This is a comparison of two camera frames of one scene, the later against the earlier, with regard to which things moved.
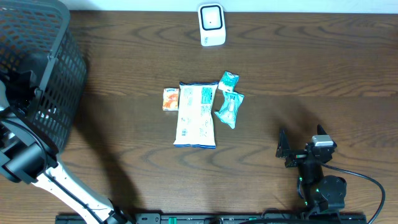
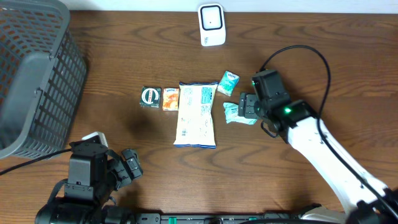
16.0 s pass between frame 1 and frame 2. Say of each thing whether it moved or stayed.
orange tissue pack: stayed
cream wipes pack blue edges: stayed
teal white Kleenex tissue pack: stayed
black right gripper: moved
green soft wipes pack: moved
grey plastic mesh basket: stayed
